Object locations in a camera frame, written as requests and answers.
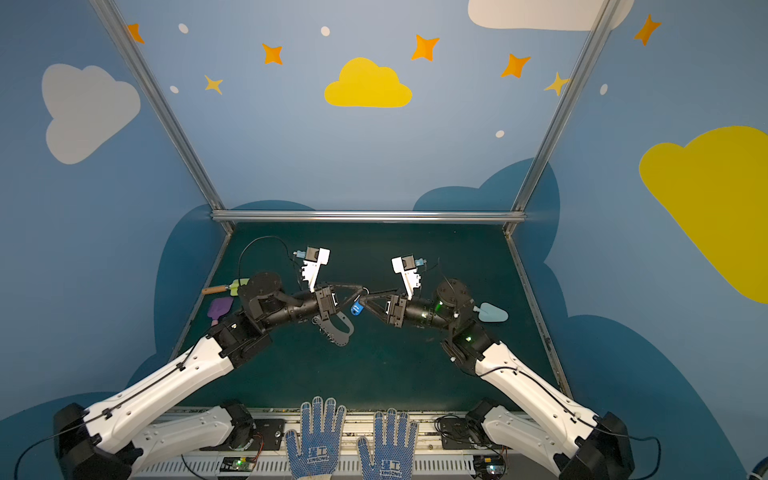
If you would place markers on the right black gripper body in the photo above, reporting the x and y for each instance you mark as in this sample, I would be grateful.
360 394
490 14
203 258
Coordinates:
395 309

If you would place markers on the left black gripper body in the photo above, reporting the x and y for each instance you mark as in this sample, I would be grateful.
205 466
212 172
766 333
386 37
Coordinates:
327 303

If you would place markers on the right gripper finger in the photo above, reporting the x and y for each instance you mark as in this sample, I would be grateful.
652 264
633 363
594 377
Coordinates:
375 295
377 310

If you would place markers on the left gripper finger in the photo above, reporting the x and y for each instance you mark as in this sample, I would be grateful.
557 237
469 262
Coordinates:
347 303
356 289

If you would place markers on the key with blue tag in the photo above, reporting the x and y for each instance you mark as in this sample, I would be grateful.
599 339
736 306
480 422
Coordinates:
357 308

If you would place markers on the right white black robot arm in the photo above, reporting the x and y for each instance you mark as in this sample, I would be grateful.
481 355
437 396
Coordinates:
566 438

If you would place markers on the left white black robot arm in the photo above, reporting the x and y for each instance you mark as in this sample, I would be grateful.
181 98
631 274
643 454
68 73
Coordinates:
99 441

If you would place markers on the light blue toy spatula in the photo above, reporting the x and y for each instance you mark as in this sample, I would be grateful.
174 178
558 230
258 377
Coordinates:
489 313

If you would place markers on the purple toy spatula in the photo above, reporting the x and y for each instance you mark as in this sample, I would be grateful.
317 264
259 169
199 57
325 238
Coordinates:
218 308

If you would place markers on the left blue dotted work glove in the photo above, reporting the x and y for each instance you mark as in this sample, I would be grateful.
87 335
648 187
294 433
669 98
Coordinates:
314 451

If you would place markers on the blue dotted work glove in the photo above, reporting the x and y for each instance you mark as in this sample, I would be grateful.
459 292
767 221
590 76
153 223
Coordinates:
314 451
395 439

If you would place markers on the right blue dotted work glove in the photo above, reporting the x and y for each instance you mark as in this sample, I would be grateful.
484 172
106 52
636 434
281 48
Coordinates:
395 439

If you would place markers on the right green circuit board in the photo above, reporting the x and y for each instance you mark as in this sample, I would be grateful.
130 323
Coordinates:
488 467

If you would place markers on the green circuit board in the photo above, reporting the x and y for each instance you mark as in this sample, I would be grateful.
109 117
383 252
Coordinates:
244 465
488 467

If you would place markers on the left green circuit board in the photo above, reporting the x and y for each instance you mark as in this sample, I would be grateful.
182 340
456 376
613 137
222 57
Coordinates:
244 465

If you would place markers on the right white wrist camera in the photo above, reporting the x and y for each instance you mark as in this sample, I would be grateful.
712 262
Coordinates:
408 268

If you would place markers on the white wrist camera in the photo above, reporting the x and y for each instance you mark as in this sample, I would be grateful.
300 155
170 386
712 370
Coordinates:
313 259
408 268

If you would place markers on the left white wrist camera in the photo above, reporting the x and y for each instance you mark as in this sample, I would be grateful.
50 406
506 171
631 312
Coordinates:
313 259

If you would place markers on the horizontal aluminium frame bar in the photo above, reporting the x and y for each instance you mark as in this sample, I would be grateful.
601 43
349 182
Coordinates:
423 217

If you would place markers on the green toy spatula wooden handle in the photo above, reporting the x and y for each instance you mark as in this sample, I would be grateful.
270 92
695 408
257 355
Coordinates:
231 289

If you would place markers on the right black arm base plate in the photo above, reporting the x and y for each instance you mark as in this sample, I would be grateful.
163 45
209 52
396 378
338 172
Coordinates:
461 433

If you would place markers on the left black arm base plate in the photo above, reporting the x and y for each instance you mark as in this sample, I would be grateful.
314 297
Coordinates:
263 435

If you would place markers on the front aluminium rail base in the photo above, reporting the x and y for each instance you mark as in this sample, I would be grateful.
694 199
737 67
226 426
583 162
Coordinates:
184 438

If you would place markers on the left aluminium frame post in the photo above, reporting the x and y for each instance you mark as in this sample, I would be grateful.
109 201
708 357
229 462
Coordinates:
113 22

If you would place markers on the aluminium frame post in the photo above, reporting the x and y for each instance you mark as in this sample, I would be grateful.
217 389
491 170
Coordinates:
584 65
113 22

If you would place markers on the right aluminium frame post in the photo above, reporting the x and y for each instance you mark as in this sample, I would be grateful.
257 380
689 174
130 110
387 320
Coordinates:
584 65

